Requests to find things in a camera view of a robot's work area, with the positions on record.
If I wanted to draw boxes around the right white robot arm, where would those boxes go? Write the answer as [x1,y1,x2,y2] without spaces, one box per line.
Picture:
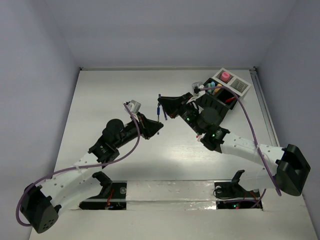
[158,92,311,196]

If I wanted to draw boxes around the purple pen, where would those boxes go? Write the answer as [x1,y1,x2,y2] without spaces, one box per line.
[162,106,168,121]

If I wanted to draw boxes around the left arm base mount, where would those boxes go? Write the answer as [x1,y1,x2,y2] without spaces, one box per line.
[79,171,127,211]

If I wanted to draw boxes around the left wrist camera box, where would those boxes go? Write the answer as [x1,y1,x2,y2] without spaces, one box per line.
[124,100,141,115]

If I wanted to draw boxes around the black two-compartment pen holder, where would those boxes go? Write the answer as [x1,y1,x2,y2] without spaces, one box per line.
[195,88,238,120]

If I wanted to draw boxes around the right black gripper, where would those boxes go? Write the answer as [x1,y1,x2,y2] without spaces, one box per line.
[158,92,204,136]

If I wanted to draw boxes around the pink cylinder sharpener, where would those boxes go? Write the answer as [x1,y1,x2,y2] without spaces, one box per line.
[219,71,231,83]

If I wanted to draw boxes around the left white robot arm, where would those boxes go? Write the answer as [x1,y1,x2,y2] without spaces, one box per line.
[16,112,164,234]

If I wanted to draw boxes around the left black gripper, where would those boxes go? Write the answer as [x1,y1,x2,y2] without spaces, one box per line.
[114,111,163,149]

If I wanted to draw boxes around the aluminium rail right edge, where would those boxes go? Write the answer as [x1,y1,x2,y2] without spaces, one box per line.
[249,67,279,147]

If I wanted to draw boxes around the white grey tray box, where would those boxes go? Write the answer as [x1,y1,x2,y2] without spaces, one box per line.
[212,67,252,99]

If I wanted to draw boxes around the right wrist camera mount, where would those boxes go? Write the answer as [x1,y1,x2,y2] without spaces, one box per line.
[187,81,206,103]

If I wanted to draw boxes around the orange highlighter marker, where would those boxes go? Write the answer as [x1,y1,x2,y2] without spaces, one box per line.
[212,84,222,95]

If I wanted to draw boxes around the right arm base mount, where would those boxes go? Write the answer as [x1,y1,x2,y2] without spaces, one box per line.
[212,170,263,210]

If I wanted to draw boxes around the foil tape strip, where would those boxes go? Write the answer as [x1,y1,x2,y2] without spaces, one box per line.
[125,180,217,211]

